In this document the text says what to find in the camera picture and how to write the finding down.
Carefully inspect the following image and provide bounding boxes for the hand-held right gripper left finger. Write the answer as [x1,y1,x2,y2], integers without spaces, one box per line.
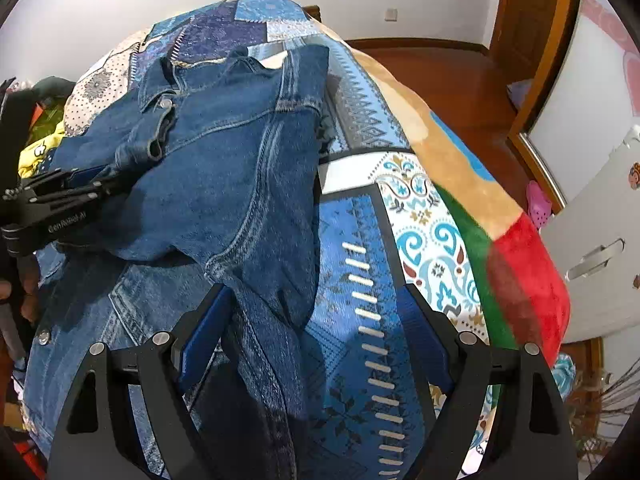
[47,284,236,480]

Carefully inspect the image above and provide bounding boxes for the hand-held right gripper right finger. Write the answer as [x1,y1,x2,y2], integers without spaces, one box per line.
[397,284,581,480]

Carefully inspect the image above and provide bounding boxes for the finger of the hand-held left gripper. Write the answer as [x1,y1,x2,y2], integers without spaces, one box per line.
[20,166,119,196]
[2,182,129,212]

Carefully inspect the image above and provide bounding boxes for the blue jeans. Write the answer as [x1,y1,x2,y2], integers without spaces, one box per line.
[22,44,331,480]

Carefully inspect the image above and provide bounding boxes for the person's left hand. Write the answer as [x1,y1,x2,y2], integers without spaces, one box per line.
[0,280,42,325]

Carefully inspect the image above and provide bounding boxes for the yellow cartoon print blanket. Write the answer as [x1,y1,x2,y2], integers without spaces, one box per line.
[17,127,68,181]

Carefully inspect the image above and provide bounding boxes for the dark green bag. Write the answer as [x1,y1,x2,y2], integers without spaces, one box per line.
[30,76,81,107]

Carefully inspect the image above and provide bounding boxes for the blue patchwork bed sheet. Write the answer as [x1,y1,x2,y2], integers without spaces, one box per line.
[62,0,501,480]

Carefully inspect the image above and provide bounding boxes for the pink clog shoe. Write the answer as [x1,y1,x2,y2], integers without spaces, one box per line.
[525,180,554,232]

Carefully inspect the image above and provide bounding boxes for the tan red green fleece blanket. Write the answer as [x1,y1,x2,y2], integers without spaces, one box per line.
[305,17,573,363]

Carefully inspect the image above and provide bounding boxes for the white drawer cabinet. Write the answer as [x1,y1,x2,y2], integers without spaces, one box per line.
[540,125,640,346]

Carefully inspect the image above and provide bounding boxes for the dry brown twigs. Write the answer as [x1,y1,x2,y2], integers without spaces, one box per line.
[565,370,640,463]

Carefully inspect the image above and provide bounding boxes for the white wardrobe sliding door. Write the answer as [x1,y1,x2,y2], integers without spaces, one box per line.
[525,0,640,206]

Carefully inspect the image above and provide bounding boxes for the wooden wardrobe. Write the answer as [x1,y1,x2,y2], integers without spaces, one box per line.
[487,0,583,211]

